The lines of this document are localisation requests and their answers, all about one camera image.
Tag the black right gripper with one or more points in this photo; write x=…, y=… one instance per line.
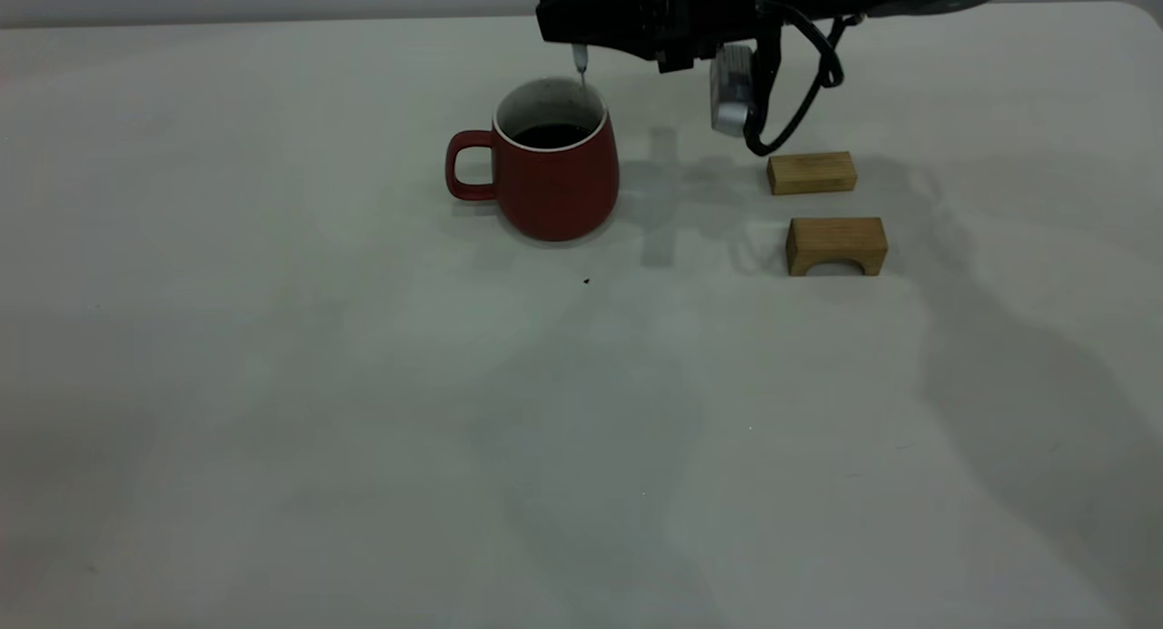
x=718, y=11

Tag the red ceramic mug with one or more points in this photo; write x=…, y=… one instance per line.
x=554, y=188

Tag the flat rectangular wooden block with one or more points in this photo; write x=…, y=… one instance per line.
x=813, y=174

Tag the arched wooden block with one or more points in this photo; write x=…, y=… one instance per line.
x=836, y=238

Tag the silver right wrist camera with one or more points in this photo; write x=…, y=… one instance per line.
x=732, y=88

